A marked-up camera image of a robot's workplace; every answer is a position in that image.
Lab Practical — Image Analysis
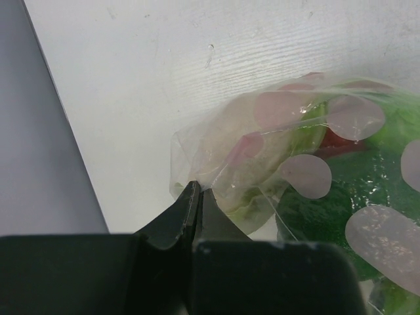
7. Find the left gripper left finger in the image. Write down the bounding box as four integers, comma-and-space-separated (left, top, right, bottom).
1, 182, 200, 314

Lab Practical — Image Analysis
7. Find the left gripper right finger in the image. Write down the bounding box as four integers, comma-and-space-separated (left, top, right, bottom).
193, 190, 364, 314

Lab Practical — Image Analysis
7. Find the clear zip top bag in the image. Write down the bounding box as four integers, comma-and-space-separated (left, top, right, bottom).
170, 72, 419, 314

